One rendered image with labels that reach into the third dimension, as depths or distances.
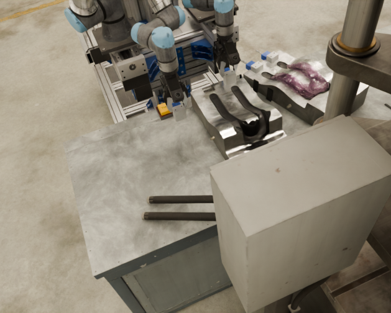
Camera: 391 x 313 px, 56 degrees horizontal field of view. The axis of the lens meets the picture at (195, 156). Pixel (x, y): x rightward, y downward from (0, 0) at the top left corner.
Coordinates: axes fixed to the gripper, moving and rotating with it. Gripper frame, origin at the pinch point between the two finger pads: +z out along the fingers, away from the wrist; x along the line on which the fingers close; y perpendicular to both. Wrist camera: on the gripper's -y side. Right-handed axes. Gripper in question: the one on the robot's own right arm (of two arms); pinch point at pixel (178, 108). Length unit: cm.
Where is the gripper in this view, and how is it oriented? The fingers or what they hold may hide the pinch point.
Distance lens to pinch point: 156.4
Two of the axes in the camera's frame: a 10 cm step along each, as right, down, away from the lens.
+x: -9.2, 3.5, -1.6
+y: -3.7, -6.9, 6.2
